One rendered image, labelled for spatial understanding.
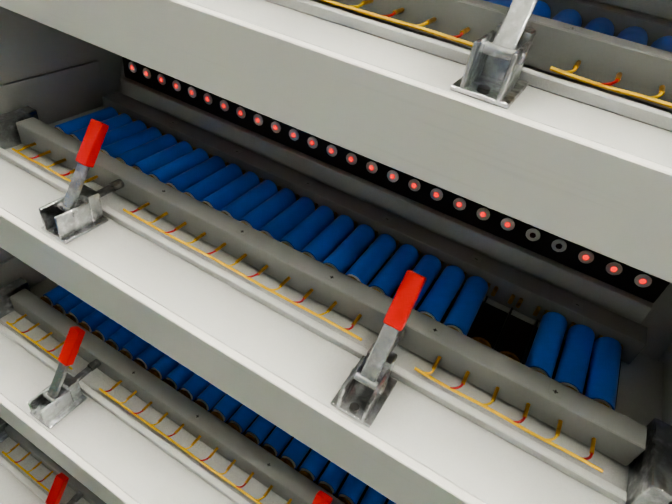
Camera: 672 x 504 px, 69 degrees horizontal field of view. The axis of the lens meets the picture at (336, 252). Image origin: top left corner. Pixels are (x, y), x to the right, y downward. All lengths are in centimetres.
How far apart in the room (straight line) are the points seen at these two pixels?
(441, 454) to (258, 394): 12
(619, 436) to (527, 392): 5
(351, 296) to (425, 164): 13
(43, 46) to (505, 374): 50
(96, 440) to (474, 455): 35
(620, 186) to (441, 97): 8
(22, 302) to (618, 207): 56
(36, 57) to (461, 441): 50
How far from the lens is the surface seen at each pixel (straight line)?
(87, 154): 42
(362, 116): 26
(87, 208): 43
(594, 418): 35
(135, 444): 52
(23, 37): 57
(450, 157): 24
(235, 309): 36
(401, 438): 31
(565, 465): 34
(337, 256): 38
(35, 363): 60
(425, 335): 34
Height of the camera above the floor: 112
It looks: 23 degrees down
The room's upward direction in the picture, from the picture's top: 18 degrees clockwise
